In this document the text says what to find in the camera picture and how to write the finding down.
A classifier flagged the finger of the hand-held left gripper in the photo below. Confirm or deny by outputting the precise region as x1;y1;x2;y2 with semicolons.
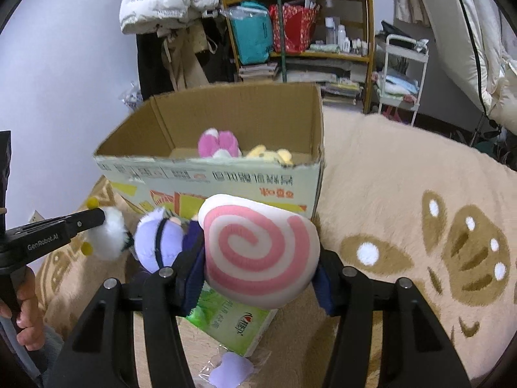
65;208;107;241

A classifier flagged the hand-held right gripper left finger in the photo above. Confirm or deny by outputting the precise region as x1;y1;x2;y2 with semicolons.
46;246;207;388

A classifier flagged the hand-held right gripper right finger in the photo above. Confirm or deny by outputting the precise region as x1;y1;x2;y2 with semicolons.
313;248;473;388

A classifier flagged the white fluffy plush toy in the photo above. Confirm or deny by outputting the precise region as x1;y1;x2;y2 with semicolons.
82;196;135;262

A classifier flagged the pink swirl plush cushion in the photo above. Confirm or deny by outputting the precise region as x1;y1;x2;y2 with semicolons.
198;193;322;308

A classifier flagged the cardboard box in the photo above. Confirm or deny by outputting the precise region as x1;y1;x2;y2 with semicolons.
93;82;326;222

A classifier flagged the person's left hand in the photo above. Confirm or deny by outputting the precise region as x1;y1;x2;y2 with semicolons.
0;267;46;351

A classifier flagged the purple haired plush doll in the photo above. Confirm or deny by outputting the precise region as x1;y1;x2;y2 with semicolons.
133;206;207;276

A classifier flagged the green tissue pack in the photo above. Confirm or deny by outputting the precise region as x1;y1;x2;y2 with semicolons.
186;285;279;358

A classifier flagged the purple item in plastic bag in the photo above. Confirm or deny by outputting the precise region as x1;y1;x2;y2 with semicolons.
193;345;272;388

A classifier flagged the beige printed blanket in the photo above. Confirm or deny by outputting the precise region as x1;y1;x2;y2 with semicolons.
36;108;517;388

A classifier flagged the clear plastic bag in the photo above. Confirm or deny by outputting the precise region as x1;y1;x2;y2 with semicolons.
119;82;145;113

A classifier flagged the pink plush toy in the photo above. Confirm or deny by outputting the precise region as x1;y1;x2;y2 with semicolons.
197;128;242;159

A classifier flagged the yellow plush toy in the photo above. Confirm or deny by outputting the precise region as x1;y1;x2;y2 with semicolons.
245;145;294;166

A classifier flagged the black hanging garment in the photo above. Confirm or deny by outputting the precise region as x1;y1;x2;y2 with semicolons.
136;31;175;102

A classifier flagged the beige tote bag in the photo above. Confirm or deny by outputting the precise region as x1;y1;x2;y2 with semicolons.
161;22;211;90

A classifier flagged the stack of books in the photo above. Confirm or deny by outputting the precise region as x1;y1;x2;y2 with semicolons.
237;62;280;82

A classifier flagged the white trolley cart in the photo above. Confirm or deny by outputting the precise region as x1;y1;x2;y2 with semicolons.
373;33;429;127

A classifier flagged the black light stand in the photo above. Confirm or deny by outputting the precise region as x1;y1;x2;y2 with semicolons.
468;111;502;149

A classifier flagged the wooden shelf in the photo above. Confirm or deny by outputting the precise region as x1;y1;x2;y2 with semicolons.
215;0;375;114

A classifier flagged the teal bag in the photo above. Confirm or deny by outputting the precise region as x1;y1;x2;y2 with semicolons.
229;2;276;66

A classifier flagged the green pole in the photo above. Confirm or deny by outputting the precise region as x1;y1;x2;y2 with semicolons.
273;0;290;84

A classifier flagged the red patterned bag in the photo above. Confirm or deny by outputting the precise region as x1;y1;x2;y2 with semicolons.
268;3;321;54

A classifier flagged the white softbox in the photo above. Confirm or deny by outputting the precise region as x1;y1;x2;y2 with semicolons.
411;0;517;140

